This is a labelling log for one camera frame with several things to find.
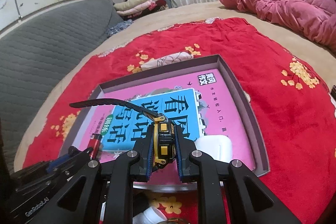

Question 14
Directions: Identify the red lighter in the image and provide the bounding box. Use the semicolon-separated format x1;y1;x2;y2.
87;134;102;160

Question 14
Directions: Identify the white earbuds case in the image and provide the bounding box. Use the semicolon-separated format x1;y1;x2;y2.
194;135;233;163

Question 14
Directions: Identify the white pill bottle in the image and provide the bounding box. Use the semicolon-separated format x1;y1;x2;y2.
133;206;167;224

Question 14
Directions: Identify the black yellow wristwatch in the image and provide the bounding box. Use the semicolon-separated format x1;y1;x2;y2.
70;98;176;169

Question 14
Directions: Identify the metal glass ink bottle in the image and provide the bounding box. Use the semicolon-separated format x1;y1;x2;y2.
163;218;190;224

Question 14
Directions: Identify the grey cardboard box tray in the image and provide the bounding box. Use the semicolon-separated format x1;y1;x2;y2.
60;55;270;176

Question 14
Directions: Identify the pink and blue book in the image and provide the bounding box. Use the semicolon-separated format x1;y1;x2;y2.
73;68;257;170

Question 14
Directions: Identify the grey quilted headboard cover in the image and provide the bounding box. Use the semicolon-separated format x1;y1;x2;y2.
1;0;122;172

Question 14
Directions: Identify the red floral blanket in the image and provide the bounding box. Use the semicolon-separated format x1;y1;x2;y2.
23;18;335;223

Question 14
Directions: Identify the blue patterned cloth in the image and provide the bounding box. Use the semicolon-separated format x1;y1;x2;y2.
106;19;133;38

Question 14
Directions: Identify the beige bed sheet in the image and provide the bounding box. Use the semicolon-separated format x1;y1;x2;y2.
14;2;335;171

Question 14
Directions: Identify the folded clothes pile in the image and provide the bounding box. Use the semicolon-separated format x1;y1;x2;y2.
113;0;175;20

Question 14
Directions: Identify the pink quilted duvet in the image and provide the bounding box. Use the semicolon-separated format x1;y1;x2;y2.
219;0;335;52

